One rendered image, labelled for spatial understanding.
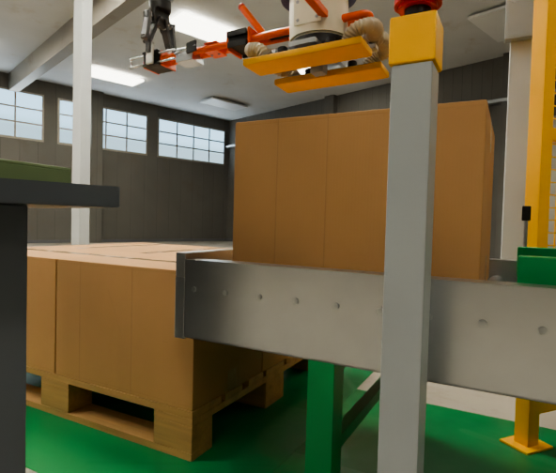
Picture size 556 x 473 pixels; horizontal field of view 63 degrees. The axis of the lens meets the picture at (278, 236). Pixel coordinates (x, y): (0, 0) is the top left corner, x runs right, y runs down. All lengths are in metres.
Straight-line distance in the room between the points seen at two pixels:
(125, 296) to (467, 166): 1.04
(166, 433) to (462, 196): 1.05
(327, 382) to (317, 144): 0.54
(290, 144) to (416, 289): 0.57
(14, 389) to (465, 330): 0.84
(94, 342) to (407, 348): 1.13
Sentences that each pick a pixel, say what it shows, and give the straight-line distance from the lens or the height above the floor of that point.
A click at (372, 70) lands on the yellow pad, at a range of 1.40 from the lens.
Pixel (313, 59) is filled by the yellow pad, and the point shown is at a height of 1.13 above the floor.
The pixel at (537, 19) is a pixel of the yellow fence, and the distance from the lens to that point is 1.74.
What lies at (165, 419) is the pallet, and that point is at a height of 0.10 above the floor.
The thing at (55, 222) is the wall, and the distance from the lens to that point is 12.66.
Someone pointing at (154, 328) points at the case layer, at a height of 0.37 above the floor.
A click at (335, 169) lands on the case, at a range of 1.07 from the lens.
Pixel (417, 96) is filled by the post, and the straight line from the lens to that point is 0.72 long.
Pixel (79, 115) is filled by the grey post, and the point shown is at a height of 1.67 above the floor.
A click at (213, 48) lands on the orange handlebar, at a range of 1.57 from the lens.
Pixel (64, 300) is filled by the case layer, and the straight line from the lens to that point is 1.71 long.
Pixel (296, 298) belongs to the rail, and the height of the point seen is 0.53.
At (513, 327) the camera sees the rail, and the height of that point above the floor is 0.52.
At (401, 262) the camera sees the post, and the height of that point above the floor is 0.64.
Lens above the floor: 0.69
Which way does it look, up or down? 2 degrees down
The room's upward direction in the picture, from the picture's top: 2 degrees clockwise
